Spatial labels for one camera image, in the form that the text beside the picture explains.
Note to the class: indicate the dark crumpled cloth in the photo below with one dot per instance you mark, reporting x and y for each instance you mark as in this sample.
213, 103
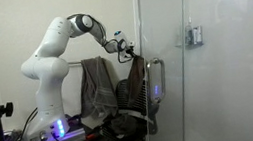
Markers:
121, 123

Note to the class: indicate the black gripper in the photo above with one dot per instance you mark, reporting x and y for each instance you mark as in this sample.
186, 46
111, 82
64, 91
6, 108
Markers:
130, 46

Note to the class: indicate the glass shower door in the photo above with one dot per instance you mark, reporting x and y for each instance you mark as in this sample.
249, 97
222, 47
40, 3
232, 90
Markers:
159, 21

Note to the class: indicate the black slatted chair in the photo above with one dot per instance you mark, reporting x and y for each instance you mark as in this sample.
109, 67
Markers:
122, 93

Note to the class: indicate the black clamp knob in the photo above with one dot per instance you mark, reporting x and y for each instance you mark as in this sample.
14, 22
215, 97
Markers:
7, 109

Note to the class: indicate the chrome towel bar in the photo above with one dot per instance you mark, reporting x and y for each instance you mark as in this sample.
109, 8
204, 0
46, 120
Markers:
74, 63

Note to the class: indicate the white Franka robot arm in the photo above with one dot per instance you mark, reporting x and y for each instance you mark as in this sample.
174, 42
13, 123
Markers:
45, 67

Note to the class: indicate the metal door hinge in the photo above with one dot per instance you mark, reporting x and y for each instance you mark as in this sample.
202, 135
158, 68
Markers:
194, 36

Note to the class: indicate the red black plug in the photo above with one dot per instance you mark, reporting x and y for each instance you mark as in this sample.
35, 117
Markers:
91, 136

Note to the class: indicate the gray striped hanging towel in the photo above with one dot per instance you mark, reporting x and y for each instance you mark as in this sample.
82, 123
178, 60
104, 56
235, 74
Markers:
97, 88

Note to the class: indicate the dark gray brownish towel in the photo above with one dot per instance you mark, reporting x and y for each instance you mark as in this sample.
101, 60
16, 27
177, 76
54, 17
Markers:
136, 75

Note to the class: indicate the fixed glass shower panel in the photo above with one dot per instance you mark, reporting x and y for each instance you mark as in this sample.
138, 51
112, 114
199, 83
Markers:
241, 70

